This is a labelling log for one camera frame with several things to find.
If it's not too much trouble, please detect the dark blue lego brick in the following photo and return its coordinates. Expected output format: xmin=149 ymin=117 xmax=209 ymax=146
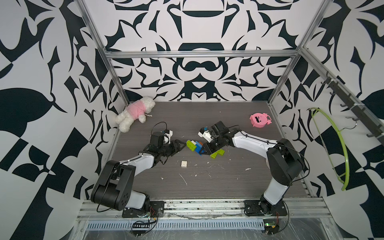
xmin=193 ymin=141 xmax=202 ymax=156

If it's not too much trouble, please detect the green L-shaped lego brick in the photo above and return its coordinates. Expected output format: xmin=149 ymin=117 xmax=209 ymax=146
xmin=210 ymin=149 xmax=225 ymax=159

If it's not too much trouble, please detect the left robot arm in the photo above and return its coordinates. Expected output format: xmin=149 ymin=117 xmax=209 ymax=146
xmin=91 ymin=131 xmax=187 ymax=214

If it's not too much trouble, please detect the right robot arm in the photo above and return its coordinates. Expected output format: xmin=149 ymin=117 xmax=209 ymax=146
xmin=198 ymin=121 xmax=305 ymax=208

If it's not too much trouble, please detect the white lego brick left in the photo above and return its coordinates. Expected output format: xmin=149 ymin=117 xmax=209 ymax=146
xmin=181 ymin=161 xmax=188 ymax=168

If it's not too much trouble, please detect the pink alarm clock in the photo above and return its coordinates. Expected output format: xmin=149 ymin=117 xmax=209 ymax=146
xmin=250 ymin=113 xmax=272 ymax=128

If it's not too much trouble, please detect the white plush toy pink shirt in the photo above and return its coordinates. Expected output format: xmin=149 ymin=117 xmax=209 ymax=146
xmin=115 ymin=97 xmax=156 ymax=133

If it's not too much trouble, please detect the green hoop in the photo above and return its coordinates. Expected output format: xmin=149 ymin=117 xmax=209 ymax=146
xmin=308 ymin=108 xmax=350 ymax=191

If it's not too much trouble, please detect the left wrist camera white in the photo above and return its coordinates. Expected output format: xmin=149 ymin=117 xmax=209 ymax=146
xmin=164 ymin=129 xmax=173 ymax=144

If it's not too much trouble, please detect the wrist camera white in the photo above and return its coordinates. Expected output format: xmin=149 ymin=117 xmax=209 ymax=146
xmin=164 ymin=129 xmax=173 ymax=144
xmin=198 ymin=127 xmax=213 ymax=143

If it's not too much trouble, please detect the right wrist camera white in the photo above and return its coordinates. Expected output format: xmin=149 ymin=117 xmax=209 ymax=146
xmin=198 ymin=127 xmax=213 ymax=143

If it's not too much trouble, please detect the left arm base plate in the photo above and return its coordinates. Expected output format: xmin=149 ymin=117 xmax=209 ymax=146
xmin=122 ymin=201 xmax=165 ymax=218

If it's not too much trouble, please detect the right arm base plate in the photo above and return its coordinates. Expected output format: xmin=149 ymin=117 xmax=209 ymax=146
xmin=244 ymin=199 xmax=288 ymax=217

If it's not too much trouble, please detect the aluminium front rail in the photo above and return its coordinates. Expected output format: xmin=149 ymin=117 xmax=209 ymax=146
xmin=76 ymin=198 xmax=332 ymax=221

